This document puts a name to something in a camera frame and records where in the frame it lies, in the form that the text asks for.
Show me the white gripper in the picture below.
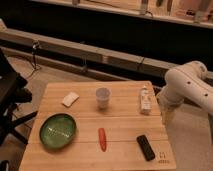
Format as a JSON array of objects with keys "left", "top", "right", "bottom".
[{"left": 157, "top": 86, "right": 184, "bottom": 125}]

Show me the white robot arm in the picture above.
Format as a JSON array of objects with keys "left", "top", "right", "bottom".
[{"left": 156, "top": 61, "right": 213, "bottom": 124}]

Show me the green ceramic bowl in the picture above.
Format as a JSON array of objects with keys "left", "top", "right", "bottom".
[{"left": 39, "top": 113, "right": 77, "bottom": 150}]

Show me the white tube bottle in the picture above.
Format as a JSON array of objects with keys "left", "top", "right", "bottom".
[{"left": 140, "top": 86, "right": 151, "bottom": 115}]

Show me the black remote control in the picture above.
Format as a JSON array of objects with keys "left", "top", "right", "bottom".
[{"left": 136, "top": 135, "right": 155, "bottom": 161}]

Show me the red chili pepper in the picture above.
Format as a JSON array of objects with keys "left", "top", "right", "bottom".
[{"left": 98, "top": 128, "right": 107, "bottom": 152}]

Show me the white sponge block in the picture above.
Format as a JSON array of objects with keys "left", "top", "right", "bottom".
[{"left": 62, "top": 92, "right": 79, "bottom": 107}]

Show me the black office chair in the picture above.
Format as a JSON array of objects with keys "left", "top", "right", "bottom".
[{"left": 0, "top": 49, "right": 37, "bottom": 146}]

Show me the black cable on floor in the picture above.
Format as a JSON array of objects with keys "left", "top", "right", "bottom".
[{"left": 31, "top": 40, "right": 43, "bottom": 72}]

